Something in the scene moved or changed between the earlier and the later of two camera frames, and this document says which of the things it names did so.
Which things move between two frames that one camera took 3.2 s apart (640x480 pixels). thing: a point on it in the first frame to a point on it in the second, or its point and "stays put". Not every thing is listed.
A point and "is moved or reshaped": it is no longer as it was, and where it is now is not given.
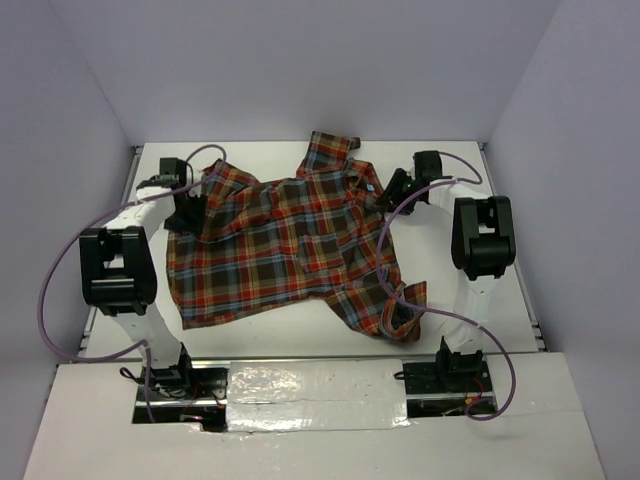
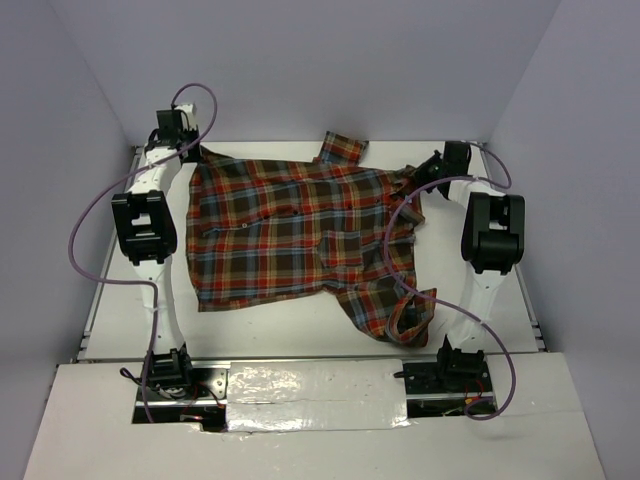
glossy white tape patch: (316, 395) stays put
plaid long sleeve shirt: (310, 238) is moved or reshaped
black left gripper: (194, 221) to (194, 156)
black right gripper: (394, 189) to (420, 176)
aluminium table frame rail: (522, 283) stays put
